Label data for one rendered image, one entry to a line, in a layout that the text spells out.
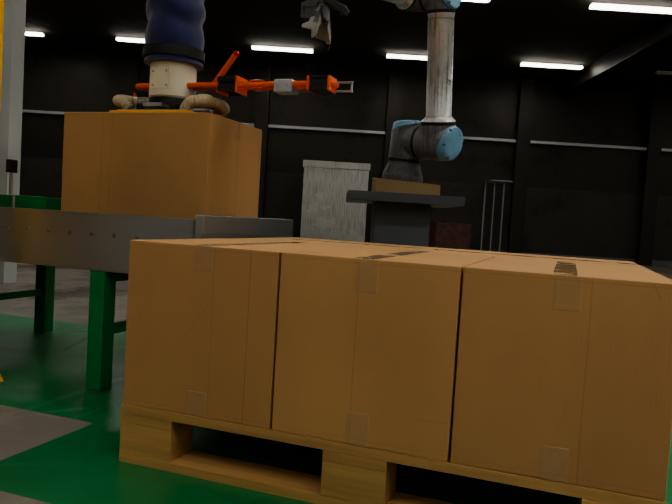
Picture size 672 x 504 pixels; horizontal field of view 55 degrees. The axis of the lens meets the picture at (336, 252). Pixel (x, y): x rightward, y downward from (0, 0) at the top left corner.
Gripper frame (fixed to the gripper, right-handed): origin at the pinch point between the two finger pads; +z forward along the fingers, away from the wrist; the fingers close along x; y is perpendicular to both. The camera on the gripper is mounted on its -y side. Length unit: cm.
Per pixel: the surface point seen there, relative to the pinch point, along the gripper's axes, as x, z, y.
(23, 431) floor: 76, 122, 49
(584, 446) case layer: 81, 100, -91
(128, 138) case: 22, 36, 61
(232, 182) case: 4, 49, 30
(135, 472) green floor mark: 85, 122, 6
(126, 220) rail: 36, 64, 50
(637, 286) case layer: 81, 69, -98
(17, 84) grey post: -163, -24, 303
